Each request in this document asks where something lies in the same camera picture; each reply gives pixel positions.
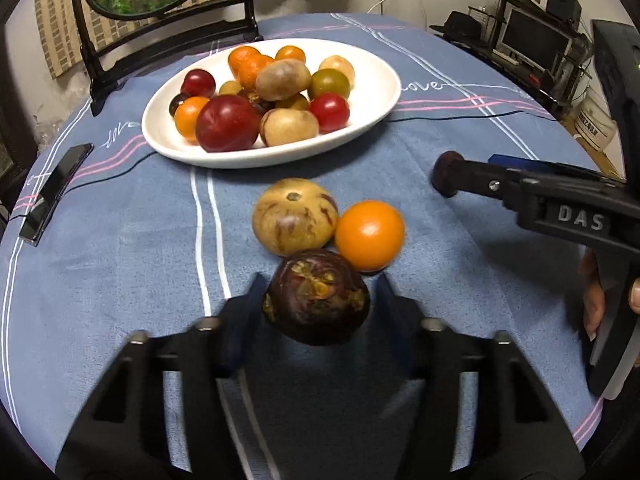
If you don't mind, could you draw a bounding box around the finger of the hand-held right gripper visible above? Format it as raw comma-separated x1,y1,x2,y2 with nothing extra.
444,159,526,211
487,154,626,182

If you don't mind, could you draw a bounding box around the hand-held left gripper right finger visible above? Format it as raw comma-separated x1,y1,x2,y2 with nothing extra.
372,275,586,480

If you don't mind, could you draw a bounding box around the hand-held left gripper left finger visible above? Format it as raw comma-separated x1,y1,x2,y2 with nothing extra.
55,274,271,480

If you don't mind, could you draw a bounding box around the large dark mangosteen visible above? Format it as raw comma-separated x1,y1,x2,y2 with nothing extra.
261,249,372,346

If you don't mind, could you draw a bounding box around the white oval plate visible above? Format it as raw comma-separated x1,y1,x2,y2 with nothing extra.
141,37,402,169

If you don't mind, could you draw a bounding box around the red tomato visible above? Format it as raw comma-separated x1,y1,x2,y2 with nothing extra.
308,92,351,134

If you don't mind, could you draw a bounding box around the green yellow tomato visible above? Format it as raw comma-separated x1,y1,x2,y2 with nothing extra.
307,68,351,101

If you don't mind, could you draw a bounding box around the pale pepino melon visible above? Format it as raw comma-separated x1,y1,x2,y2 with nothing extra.
318,55,356,86

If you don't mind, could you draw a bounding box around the dark red plum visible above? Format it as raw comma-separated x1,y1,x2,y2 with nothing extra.
195,94,262,153
180,69,217,99

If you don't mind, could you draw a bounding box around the small dark mangosteen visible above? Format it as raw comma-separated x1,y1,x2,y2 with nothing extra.
237,89,275,115

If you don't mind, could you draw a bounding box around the orange mandarin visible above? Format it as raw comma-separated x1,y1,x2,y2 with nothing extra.
228,45,262,73
237,54,275,92

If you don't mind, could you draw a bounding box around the person's right hand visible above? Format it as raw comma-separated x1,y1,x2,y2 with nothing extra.
580,250,640,343

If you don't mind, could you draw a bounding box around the white bucket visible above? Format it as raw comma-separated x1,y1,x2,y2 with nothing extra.
575,92,616,151

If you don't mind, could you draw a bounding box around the black computer desk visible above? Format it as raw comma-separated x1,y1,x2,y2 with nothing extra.
430,0,593,121

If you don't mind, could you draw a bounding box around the striped pepino melon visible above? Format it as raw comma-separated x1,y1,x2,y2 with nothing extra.
251,178,339,257

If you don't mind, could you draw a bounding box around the computer monitor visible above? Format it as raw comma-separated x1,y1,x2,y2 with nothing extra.
500,7,576,73

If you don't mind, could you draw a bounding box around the blue striped tablecloth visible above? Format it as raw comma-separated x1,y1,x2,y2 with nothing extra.
0,12,608,480

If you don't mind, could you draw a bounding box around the black hat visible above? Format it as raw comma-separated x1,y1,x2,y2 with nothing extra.
430,10,493,41

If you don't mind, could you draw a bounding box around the black speaker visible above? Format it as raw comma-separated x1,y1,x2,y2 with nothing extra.
545,0,583,23

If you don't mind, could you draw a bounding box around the black smartphone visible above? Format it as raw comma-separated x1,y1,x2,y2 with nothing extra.
19,143,95,247

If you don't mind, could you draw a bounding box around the beige bamboo wall hanging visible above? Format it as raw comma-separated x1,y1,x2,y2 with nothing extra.
32,0,357,81

